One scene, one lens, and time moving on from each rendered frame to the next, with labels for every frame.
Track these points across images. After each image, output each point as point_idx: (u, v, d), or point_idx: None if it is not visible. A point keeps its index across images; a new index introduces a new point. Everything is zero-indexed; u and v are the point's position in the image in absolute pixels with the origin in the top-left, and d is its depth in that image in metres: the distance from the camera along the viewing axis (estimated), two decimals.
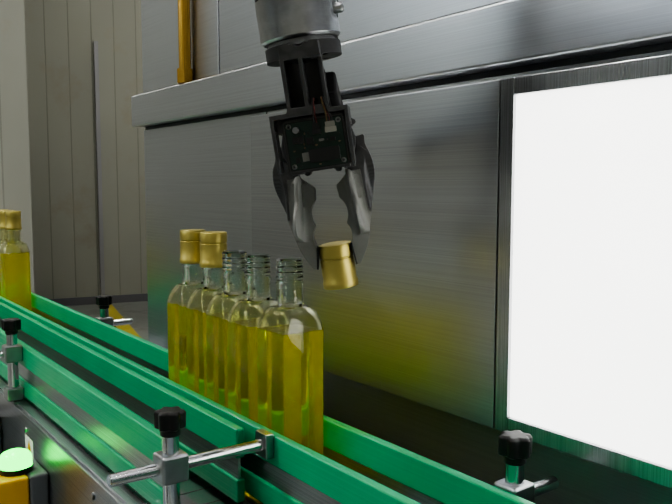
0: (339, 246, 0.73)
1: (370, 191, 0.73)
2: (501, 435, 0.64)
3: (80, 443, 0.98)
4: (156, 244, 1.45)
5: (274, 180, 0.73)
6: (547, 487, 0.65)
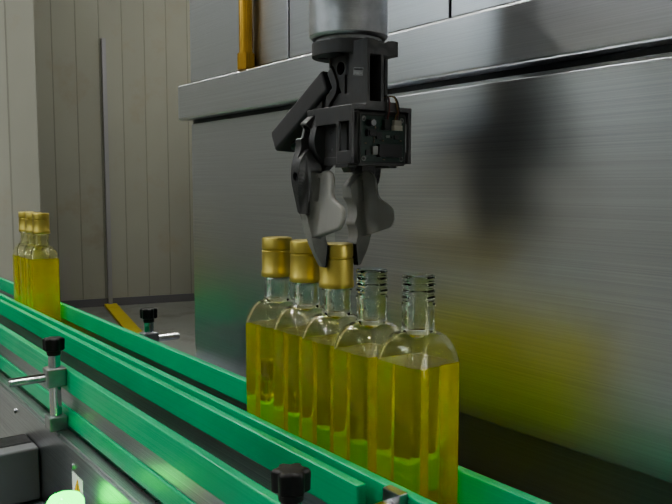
0: (350, 245, 0.73)
1: None
2: None
3: (145, 488, 0.84)
4: (206, 251, 1.30)
5: (299, 171, 0.70)
6: None
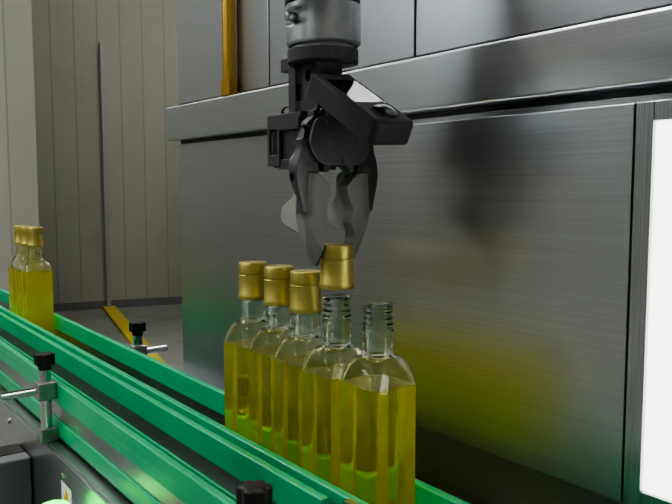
0: (318, 273, 0.78)
1: (298, 197, 0.72)
2: None
3: (128, 498, 0.89)
4: (193, 267, 1.36)
5: (368, 172, 0.77)
6: None
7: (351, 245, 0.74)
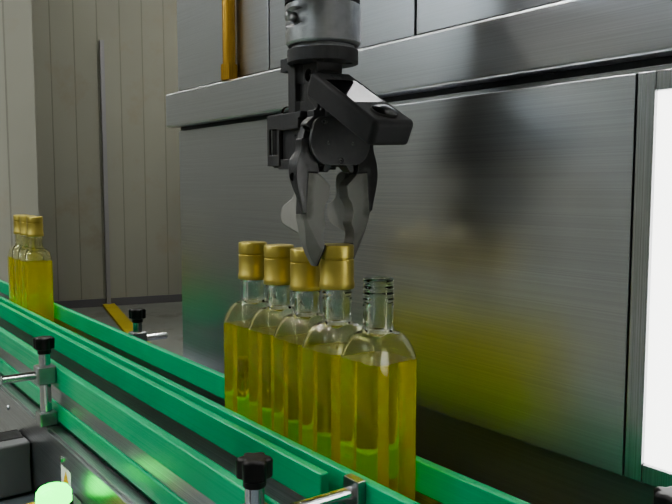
0: None
1: (298, 197, 0.72)
2: (655, 492, 0.54)
3: (128, 479, 0.89)
4: (193, 254, 1.35)
5: (368, 172, 0.77)
6: None
7: (351, 245, 0.74)
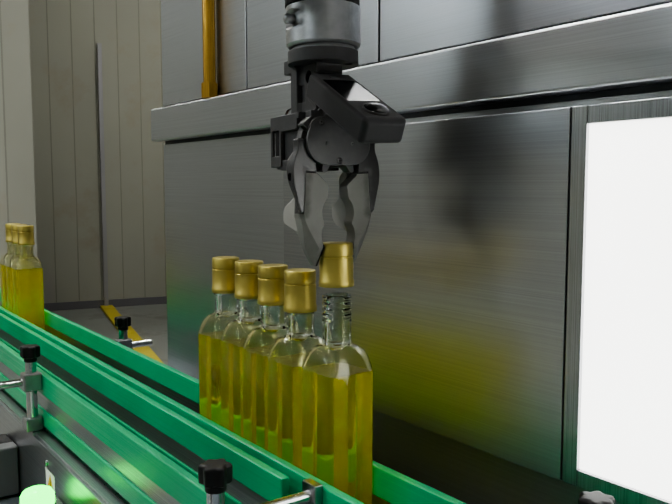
0: (284, 267, 0.83)
1: (296, 197, 0.72)
2: (580, 496, 0.59)
3: (107, 482, 0.93)
4: (177, 263, 1.40)
5: (370, 172, 0.77)
6: None
7: (313, 271, 0.78)
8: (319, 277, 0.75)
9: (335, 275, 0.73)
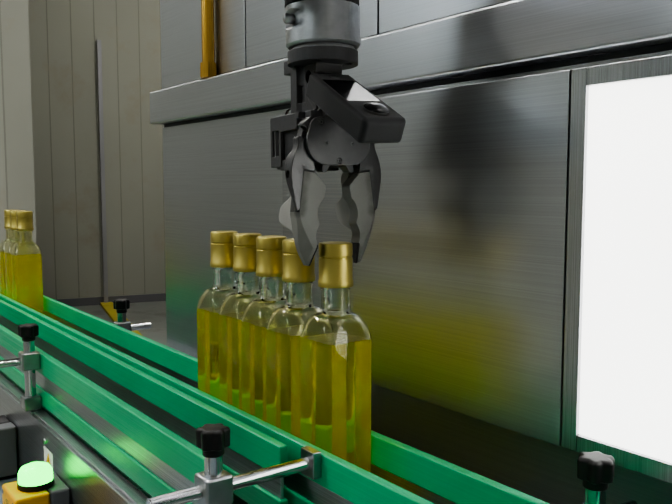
0: (282, 238, 0.83)
1: (292, 195, 0.72)
2: (579, 457, 0.58)
3: (105, 457, 0.93)
4: (176, 246, 1.40)
5: (371, 170, 0.77)
6: None
7: None
8: (318, 277, 0.75)
9: (334, 275, 0.73)
